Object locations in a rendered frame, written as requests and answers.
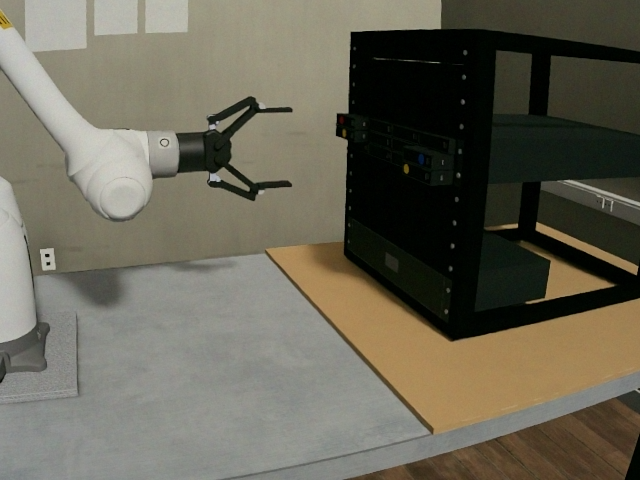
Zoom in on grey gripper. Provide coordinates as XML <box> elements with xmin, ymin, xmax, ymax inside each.
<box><xmin>176</xmin><ymin>96</ymin><xmax>293</xmax><ymax>201</ymax></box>

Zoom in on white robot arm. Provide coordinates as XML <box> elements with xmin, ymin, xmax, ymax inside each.
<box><xmin>0</xmin><ymin>9</ymin><xmax>179</xmax><ymax>381</ymax></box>

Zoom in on black server rack frame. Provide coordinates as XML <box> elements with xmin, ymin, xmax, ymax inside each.
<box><xmin>344</xmin><ymin>29</ymin><xmax>640</xmax><ymax>342</ymax></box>

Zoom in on tan flat board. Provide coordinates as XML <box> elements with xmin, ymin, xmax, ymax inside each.
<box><xmin>265</xmin><ymin>239</ymin><xmax>640</xmax><ymax>435</ymax></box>

